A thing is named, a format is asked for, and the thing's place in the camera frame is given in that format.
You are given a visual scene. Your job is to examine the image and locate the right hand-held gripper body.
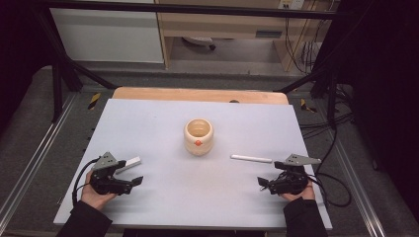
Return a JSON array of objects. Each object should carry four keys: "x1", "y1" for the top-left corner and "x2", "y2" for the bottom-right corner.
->
[{"x1": 267, "y1": 153, "x2": 321, "y2": 196}]

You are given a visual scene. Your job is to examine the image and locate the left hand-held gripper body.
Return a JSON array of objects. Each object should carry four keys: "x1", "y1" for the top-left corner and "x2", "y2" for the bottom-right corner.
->
[{"x1": 89, "y1": 151, "x2": 134, "y2": 196}]

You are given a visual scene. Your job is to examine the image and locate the white pen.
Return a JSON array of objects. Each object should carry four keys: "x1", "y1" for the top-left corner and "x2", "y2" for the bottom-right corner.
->
[
  {"x1": 229, "y1": 153, "x2": 274, "y2": 164},
  {"x1": 115, "y1": 156, "x2": 142, "y2": 175}
]

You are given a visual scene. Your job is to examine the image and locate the cream cup with orange dot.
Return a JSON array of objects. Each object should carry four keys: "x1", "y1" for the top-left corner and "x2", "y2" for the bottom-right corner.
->
[{"x1": 183, "y1": 118, "x2": 215, "y2": 157}]

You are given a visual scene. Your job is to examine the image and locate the person's left hand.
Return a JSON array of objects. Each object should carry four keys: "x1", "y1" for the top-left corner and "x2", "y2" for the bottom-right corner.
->
[{"x1": 80, "y1": 171, "x2": 118, "y2": 211}]

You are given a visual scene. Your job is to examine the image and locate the person's right hand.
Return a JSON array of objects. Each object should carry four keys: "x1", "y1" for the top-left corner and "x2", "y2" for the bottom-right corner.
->
[{"x1": 280, "y1": 179, "x2": 316, "y2": 202}]

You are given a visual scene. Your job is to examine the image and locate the white table mat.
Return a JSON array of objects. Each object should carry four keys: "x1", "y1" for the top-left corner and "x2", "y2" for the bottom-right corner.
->
[{"x1": 53, "y1": 98, "x2": 333, "y2": 231}]

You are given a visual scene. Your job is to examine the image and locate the yellow black tape marker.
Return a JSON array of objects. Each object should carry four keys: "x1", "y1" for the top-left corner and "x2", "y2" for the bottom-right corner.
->
[
  {"x1": 87, "y1": 92, "x2": 102, "y2": 111},
  {"x1": 299, "y1": 98, "x2": 317, "y2": 114}
]

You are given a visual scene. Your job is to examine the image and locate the wooden table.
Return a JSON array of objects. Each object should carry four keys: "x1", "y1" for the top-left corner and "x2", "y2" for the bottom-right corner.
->
[{"x1": 112, "y1": 86, "x2": 290, "y2": 106}]

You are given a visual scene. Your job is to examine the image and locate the white cabinet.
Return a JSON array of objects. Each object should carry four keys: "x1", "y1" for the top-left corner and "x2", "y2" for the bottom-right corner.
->
[{"x1": 49, "y1": 0, "x2": 165, "y2": 64}]

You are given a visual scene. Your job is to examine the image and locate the black curtain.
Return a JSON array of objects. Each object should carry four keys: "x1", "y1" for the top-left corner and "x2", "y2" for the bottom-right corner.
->
[
  {"x1": 312, "y1": 0, "x2": 419, "y2": 225},
  {"x1": 0, "y1": 0, "x2": 53, "y2": 132}
]

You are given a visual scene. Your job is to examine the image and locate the white chair base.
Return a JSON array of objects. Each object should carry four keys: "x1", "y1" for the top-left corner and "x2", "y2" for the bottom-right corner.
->
[{"x1": 182, "y1": 36, "x2": 216, "y2": 51}]

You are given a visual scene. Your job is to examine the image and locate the light wooden desk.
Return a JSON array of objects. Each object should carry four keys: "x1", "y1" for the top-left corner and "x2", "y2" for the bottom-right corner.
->
[{"x1": 154, "y1": 0, "x2": 340, "y2": 72}]

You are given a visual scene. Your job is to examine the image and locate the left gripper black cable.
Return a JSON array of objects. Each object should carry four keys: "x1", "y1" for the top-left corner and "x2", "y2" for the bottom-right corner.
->
[{"x1": 71, "y1": 157, "x2": 100, "y2": 206}]

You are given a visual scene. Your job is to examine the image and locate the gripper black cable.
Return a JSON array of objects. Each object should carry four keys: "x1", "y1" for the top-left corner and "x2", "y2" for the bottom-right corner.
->
[
  {"x1": 305, "y1": 126, "x2": 353, "y2": 209},
  {"x1": 71, "y1": 157, "x2": 100, "y2": 206}
]

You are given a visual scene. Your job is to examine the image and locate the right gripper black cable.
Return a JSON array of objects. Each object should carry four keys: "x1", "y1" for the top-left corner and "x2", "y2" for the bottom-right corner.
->
[{"x1": 305, "y1": 126, "x2": 353, "y2": 209}]

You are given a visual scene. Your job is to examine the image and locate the black floor cables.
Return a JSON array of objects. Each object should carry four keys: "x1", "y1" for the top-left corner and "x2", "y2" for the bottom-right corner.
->
[{"x1": 299, "y1": 83, "x2": 355, "y2": 139}]

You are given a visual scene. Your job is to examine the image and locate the aluminium floor rail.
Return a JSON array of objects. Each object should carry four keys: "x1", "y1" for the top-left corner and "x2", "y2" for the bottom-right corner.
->
[
  {"x1": 332, "y1": 137, "x2": 386, "y2": 237},
  {"x1": 0, "y1": 93, "x2": 78, "y2": 225}
]

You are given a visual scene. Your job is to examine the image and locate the hanging black cables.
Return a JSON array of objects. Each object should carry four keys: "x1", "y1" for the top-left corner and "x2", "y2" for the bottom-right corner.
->
[{"x1": 285, "y1": 9, "x2": 330, "y2": 75}]

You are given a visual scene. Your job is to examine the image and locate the white wall outlet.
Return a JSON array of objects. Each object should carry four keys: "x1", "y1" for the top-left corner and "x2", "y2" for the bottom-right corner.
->
[{"x1": 278, "y1": 0, "x2": 305, "y2": 10}]

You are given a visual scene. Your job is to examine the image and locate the black metal frame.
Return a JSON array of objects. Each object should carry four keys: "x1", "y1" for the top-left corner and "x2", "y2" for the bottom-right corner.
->
[{"x1": 33, "y1": 0, "x2": 350, "y2": 129}]

